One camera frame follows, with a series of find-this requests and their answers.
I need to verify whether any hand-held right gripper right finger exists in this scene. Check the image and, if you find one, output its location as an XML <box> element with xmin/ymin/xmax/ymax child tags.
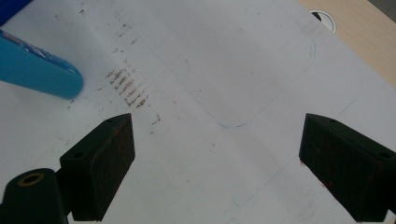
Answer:
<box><xmin>298</xmin><ymin>113</ymin><xmax>396</xmax><ymax>223</ymax></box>

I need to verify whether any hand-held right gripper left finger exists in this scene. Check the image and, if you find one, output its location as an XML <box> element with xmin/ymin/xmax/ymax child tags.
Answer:
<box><xmin>57</xmin><ymin>113</ymin><xmax>136</xmax><ymax>222</ymax></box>

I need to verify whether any blue plastic bottle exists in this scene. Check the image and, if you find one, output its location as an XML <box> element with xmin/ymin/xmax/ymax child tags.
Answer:
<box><xmin>0</xmin><ymin>29</ymin><xmax>85</xmax><ymax>100</ymax></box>

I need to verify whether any blue cardboard box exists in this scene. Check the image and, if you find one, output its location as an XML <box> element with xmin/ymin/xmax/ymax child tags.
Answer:
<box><xmin>0</xmin><ymin>0</ymin><xmax>34</xmax><ymax>26</ymax></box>

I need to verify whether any white round cable grommet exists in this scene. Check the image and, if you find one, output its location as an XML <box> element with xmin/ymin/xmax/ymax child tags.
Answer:
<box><xmin>310</xmin><ymin>9</ymin><xmax>338</xmax><ymax>35</ymax></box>

